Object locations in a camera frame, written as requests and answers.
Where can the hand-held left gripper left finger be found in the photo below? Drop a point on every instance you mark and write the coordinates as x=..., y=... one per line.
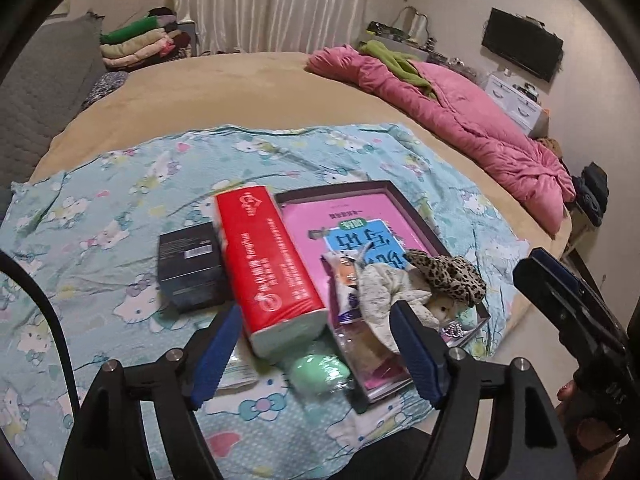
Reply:
x=215, y=360

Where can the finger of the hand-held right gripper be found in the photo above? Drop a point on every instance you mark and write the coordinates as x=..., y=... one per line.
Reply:
x=562, y=269
x=560, y=310

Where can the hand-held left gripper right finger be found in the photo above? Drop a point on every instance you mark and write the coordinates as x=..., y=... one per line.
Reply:
x=420, y=360

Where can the green white tissue pack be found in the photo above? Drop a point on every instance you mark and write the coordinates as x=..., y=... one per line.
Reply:
x=245, y=372

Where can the bagged plush rabbit doll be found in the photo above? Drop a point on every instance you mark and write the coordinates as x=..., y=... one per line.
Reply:
x=440, y=310

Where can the peach plush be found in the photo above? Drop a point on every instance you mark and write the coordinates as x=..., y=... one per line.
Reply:
x=360, y=350

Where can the white floral cloth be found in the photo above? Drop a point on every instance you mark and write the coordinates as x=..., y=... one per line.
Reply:
x=380, y=290

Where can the leopard print cloth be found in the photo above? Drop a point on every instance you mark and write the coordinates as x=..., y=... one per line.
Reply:
x=450, y=275

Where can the white packet with purple end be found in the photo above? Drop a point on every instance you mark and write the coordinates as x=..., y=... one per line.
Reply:
x=345, y=290

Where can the dark box tray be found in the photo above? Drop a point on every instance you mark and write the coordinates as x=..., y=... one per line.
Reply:
x=406, y=210

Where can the person's right hand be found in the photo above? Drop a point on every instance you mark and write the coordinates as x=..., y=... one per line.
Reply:
x=595, y=435

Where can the dark clothes pile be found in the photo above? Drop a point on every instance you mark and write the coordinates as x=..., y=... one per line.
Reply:
x=590, y=190

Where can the green egg-shaped sponge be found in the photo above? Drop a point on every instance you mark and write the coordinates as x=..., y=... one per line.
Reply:
x=315, y=372

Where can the black box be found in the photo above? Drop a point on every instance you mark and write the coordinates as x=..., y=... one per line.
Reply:
x=187, y=255

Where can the red tissue pack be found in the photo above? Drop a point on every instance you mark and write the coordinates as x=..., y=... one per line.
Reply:
x=265, y=260

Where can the pink book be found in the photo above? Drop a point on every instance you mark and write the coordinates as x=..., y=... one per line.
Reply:
x=305, y=240

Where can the pink quilt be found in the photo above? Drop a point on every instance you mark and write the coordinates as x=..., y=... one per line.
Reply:
x=475, y=125

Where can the white drawer cabinet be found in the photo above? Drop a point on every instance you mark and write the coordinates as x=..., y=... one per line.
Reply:
x=510, y=100

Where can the light blue cat print blanket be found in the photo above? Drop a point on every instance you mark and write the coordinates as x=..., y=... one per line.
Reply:
x=125, y=185

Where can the cluttered dressing table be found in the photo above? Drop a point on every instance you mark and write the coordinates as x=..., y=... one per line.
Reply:
x=440, y=55

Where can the green garment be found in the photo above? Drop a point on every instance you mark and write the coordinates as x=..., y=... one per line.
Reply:
x=395, y=60

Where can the beige bed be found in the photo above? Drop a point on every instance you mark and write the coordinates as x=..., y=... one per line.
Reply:
x=225, y=90

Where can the vanity mirror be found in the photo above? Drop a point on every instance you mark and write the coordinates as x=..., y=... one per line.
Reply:
x=412, y=22

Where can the dark floral cloth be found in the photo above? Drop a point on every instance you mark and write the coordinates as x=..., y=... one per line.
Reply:
x=105, y=87

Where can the grey quilted cover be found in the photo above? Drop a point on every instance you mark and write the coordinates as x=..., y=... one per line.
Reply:
x=45, y=90

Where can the stack of folded clothes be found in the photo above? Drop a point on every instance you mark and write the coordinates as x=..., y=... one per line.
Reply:
x=135, y=45

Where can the white curtain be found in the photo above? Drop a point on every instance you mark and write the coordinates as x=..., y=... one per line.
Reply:
x=280, y=5

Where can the black wall television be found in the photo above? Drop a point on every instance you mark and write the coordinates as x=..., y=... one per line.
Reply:
x=520, y=42

